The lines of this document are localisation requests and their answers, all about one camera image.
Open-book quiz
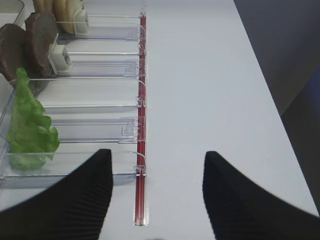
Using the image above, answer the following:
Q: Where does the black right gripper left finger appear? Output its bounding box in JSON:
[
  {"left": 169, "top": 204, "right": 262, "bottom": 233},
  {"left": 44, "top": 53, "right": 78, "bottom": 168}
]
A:
[{"left": 0, "top": 149, "right": 113, "bottom": 240}]

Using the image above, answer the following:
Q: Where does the brown meat patty rear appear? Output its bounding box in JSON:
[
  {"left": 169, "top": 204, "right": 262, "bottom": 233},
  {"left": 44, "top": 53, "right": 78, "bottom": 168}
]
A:
[{"left": 24, "top": 11, "right": 58, "bottom": 95}]

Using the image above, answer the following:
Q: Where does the red rail strip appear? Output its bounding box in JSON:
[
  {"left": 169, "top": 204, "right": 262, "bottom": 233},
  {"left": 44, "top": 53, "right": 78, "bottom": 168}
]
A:
[{"left": 134, "top": 14, "right": 148, "bottom": 227}]

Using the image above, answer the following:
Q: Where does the brown meat patty front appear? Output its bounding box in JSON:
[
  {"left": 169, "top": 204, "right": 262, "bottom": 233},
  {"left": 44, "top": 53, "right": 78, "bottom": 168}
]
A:
[{"left": 0, "top": 23, "right": 28, "bottom": 88}]

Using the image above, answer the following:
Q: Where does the white pusher block lower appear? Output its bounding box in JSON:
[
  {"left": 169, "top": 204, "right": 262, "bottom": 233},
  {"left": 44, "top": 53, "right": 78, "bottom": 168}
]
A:
[{"left": 48, "top": 42, "right": 73, "bottom": 74}]

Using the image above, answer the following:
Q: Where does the green lettuce leaf in rack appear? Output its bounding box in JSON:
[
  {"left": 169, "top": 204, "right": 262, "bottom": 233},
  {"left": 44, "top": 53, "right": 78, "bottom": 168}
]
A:
[{"left": 7, "top": 67, "right": 60, "bottom": 171}]

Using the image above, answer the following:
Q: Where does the brown meat patty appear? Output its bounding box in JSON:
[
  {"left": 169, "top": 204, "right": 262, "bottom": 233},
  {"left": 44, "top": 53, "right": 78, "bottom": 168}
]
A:
[
  {"left": 24, "top": 11, "right": 58, "bottom": 95},
  {"left": 0, "top": 23, "right": 28, "bottom": 88}
]

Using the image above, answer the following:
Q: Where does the tan bun half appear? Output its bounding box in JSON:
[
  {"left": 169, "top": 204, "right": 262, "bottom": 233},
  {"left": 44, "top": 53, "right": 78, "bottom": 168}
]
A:
[
  {"left": 53, "top": 0, "right": 85, "bottom": 35},
  {"left": 32, "top": 0, "right": 54, "bottom": 14}
]

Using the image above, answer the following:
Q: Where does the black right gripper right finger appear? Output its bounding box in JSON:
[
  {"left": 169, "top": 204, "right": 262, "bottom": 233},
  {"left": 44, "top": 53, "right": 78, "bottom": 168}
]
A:
[{"left": 202, "top": 151, "right": 320, "bottom": 240}]

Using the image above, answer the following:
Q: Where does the clear acrylic dispenser rack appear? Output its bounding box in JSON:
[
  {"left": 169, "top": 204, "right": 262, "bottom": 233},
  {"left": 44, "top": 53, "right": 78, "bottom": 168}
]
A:
[{"left": 0, "top": 0, "right": 146, "bottom": 192}]

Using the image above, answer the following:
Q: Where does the white pusher block upper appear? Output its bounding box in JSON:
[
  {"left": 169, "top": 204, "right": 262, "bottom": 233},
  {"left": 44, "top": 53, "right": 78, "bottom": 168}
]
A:
[{"left": 74, "top": 9, "right": 89, "bottom": 35}]

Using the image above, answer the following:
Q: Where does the tan bun half rear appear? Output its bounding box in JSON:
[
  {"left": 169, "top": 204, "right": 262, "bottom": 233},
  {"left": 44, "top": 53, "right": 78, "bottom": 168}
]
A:
[{"left": 32, "top": 0, "right": 54, "bottom": 14}]

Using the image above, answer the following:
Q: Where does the tan bun half front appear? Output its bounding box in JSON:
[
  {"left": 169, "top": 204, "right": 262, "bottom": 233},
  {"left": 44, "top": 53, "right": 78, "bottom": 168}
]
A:
[{"left": 53, "top": 0, "right": 85, "bottom": 35}]

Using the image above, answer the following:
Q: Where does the white pusher block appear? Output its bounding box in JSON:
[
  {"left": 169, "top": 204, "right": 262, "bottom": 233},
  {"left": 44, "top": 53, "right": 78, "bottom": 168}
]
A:
[
  {"left": 74, "top": 9, "right": 89, "bottom": 35},
  {"left": 48, "top": 42, "right": 73, "bottom": 74}
]

